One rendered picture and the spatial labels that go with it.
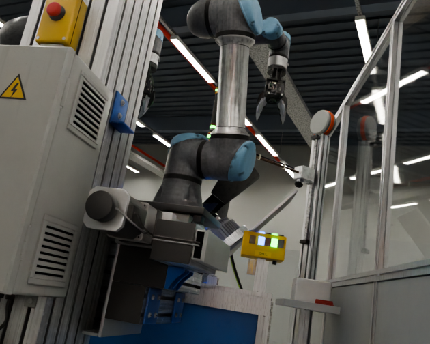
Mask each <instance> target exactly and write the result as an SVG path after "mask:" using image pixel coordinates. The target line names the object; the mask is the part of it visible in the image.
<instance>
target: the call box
mask: <svg viewBox="0 0 430 344"><path fill-rule="evenodd" d="M250 235H255V236H256V239H255V244H251V243H249V240H250ZM259 236H260V237H264V238H271V242H272V238H273V239H277V240H284V247H283V248H277V247H272V246H271V245H270V246H264V245H259V244H258V241H259ZM286 241H287V238H286V237H284V236H279V235H270V234H266V233H257V232H252V231H244V235H243V240H242V249H241V254H240V256H241V257H246V258H251V259H257V258H261V259H265V260H266V261H272V265H276V263H281V262H283V261H284V258H285V247H286Z"/></svg>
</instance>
